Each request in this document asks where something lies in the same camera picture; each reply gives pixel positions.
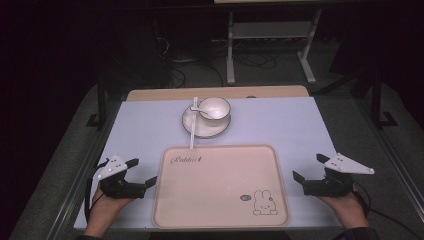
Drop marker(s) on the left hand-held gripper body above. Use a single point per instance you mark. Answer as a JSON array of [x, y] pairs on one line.
[[116, 188]]

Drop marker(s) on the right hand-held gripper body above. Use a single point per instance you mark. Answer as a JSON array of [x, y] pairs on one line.
[[330, 186]]

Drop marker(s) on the person's left hand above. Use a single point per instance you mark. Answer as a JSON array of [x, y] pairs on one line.
[[105, 210]]

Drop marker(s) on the person's right hand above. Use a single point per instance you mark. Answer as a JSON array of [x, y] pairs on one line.
[[350, 210]]

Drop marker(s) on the white table mat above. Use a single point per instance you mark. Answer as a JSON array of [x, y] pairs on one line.
[[140, 133]]

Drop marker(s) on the beige tray with rabbit print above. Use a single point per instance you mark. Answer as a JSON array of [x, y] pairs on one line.
[[213, 190]]

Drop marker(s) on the black metal stand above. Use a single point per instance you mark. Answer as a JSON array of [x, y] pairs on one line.
[[376, 100], [101, 100]]

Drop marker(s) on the white plate with dark rim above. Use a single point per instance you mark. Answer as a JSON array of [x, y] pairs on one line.
[[206, 130]]

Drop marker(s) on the white ceramic spoon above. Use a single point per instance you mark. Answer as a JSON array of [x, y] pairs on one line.
[[197, 109]]

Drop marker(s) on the white bowl with dark rim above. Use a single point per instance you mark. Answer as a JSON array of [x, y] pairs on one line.
[[216, 108]]

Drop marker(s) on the aluminium table rail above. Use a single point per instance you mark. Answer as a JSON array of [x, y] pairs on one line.
[[80, 176], [393, 160]]

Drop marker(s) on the white metal desk frame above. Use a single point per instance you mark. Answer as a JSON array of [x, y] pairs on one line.
[[230, 66]]

